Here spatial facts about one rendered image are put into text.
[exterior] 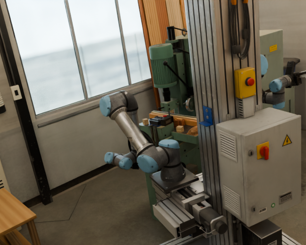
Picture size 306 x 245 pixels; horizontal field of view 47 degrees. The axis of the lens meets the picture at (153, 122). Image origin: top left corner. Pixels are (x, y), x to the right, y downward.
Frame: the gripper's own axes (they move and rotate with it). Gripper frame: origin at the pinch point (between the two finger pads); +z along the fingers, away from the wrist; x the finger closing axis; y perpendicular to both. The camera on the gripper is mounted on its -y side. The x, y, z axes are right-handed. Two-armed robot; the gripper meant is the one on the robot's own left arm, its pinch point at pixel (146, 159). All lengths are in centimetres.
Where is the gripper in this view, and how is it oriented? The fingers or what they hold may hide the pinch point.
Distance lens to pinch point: 252.4
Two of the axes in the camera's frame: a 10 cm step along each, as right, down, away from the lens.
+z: 7.0, 1.6, 6.9
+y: -2.4, 9.7, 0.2
